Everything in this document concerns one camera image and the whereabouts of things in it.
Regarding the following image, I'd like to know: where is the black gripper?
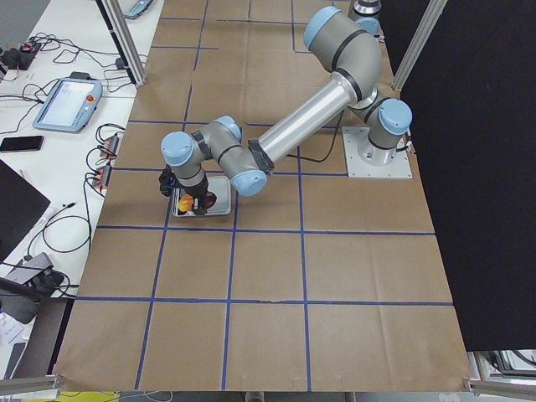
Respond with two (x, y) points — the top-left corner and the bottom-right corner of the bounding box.
(175, 178), (209, 216)

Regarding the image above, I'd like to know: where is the red yellow mango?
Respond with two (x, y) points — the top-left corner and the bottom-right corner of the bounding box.
(178, 192), (217, 213)

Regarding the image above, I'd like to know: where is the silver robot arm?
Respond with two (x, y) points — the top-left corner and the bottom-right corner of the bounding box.
(159, 6), (413, 216)
(351, 0), (382, 36)

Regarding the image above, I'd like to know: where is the silver digital kitchen scale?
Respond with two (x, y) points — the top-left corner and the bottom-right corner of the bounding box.
(172, 176), (231, 218)

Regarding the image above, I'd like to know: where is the brown paper table cover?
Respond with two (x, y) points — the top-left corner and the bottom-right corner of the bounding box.
(54, 1), (470, 392)

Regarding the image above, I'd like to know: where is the grey usb hub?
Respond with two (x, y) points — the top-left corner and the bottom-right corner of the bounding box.
(5, 252), (54, 285)

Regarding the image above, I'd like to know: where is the blue teach pendant tablet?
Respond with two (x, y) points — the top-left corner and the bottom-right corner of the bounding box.
(32, 78), (102, 133)

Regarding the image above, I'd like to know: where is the black laptop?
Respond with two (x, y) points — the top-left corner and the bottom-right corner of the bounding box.
(0, 161), (50, 260)

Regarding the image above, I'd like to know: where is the black smartphone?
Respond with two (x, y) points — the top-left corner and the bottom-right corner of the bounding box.
(0, 135), (44, 152)

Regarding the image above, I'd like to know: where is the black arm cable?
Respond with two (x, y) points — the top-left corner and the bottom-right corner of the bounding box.
(288, 121), (343, 163)

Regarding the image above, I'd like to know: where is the aluminium frame post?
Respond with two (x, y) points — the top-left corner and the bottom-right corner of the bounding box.
(95, 0), (147, 88)

